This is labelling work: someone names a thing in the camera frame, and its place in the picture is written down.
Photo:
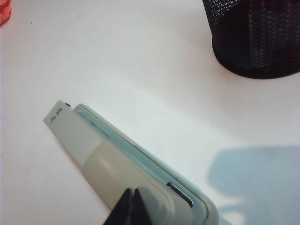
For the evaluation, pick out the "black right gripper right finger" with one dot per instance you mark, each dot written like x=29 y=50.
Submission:
x=141 y=211

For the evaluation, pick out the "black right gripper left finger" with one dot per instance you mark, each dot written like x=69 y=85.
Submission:
x=122 y=211

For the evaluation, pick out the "beige desk stapler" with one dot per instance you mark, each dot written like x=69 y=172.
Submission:
x=122 y=168

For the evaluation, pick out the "black mesh pen holder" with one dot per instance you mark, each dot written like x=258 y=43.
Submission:
x=253 y=37

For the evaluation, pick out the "orange object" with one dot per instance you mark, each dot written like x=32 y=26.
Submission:
x=4 y=12

